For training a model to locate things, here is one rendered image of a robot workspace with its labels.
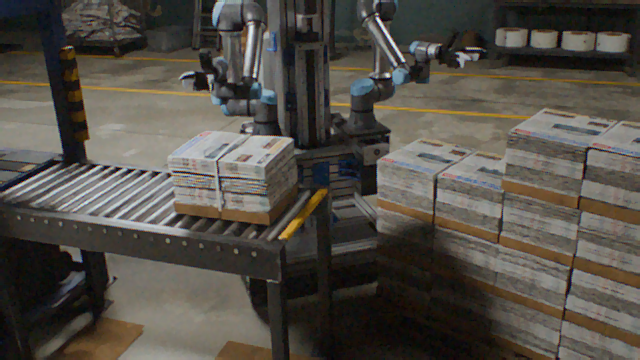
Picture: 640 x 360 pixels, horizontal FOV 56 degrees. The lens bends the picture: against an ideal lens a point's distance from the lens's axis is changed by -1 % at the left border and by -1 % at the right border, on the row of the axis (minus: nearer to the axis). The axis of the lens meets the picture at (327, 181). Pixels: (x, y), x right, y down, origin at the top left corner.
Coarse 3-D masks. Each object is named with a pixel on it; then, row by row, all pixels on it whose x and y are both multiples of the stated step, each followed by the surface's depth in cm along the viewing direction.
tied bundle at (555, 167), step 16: (512, 144) 222; (528, 144) 218; (544, 144) 214; (560, 144) 210; (512, 160) 224; (528, 160) 220; (544, 160) 216; (560, 160) 212; (576, 160) 208; (512, 176) 226; (528, 176) 221; (544, 176) 218; (560, 176) 214; (576, 176) 210; (560, 192) 216; (576, 192) 212
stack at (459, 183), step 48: (432, 144) 280; (384, 192) 268; (432, 192) 251; (480, 192) 237; (384, 240) 276; (432, 240) 260; (480, 240) 243; (528, 240) 230; (576, 240) 217; (624, 240) 206; (384, 288) 286; (432, 288) 267; (528, 288) 236; (576, 288) 223; (624, 288) 211; (528, 336) 243; (576, 336) 229
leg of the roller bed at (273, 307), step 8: (272, 288) 204; (280, 288) 204; (272, 296) 206; (280, 296) 205; (272, 304) 207; (280, 304) 206; (272, 312) 208; (280, 312) 207; (272, 320) 210; (280, 320) 209; (272, 328) 211; (280, 328) 210; (288, 328) 215; (272, 336) 212; (280, 336) 211; (288, 336) 216; (272, 344) 214; (280, 344) 213; (288, 344) 217; (272, 352) 215; (280, 352) 214; (288, 352) 218
